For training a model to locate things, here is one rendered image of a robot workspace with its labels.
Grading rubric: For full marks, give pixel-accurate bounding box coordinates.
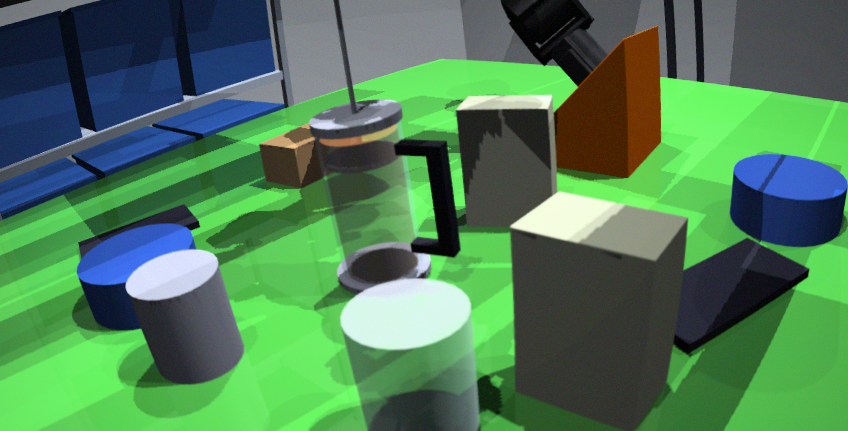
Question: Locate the translucent white cylinder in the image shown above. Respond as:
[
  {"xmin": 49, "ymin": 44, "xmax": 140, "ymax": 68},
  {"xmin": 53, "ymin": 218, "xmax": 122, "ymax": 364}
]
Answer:
[{"xmin": 340, "ymin": 279, "xmax": 480, "ymax": 431}]

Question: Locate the grey cylinder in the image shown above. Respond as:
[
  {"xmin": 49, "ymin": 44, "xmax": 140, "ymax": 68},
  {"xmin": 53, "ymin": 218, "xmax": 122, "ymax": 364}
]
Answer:
[{"xmin": 126, "ymin": 250, "xmax": 245, "ymax": 385}]

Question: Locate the glass french press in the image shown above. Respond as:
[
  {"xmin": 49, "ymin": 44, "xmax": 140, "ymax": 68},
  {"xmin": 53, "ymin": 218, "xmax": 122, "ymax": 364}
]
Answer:
[{"xmin": 309, "ymin": 0, "xmax": 461, "ymax": 295}]

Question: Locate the blue cylinder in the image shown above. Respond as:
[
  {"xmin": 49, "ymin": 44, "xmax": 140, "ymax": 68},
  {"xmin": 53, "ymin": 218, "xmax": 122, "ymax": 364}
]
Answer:
[
  {"xmin": 729, "ymin": 154, "xmax": 848, "ymax": 247},
  {"xmin": 76, "ymin": 223, "xmax": 197, "ymax": 331}
]

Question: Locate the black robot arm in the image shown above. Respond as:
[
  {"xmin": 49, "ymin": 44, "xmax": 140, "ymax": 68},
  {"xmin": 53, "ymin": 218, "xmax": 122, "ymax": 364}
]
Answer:
[{"xmin": 501, "ymin": 0, "xmax": 609, "ymax": 87}]

